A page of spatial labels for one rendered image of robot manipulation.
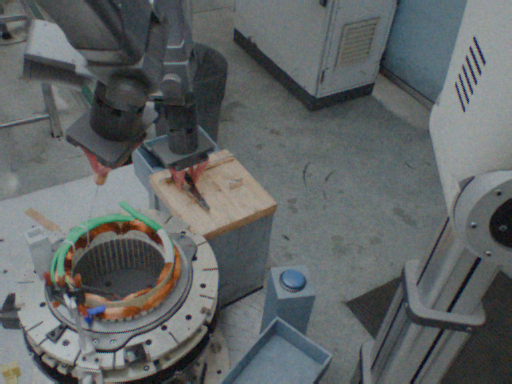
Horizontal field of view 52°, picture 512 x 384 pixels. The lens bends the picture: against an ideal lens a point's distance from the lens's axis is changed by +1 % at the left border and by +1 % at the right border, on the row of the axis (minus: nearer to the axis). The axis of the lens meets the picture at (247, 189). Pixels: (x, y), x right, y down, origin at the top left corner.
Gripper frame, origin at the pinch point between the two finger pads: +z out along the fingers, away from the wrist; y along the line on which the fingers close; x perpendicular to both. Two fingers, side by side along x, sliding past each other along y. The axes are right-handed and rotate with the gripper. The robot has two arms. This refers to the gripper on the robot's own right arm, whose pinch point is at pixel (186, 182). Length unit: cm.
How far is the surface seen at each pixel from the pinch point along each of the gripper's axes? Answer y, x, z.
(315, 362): -0.5, 41.5, 8.3
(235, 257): -4.8, 10.8, 15.1
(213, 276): 7.6, 23.2, 0.2
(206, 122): -67, -111, 74
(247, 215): -7.0, 11.7, 3.2
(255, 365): 8.2, 36.9, 7.8
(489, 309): -125, 20, 113
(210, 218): -0.3, 8.9, 2.8
